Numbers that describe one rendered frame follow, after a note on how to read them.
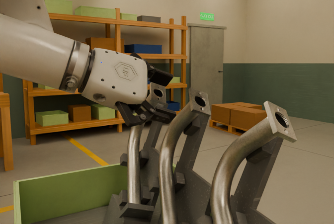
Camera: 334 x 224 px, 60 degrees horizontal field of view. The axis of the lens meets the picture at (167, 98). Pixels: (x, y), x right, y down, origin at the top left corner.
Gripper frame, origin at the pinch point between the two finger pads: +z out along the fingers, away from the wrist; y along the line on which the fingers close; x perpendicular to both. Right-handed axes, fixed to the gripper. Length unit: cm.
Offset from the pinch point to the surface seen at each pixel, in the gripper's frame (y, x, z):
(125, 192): -8.3, 24.9, 2.2
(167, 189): -13.0, 10.2, 5.1
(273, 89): 440, 292, 481
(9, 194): 83, 272, -20
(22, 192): -4.3, 43.2, -18.0
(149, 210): -13.3, 20.4, 6.2
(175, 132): -2.5, 6.3, 5.2
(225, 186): -17.1, -2.4, 8.1
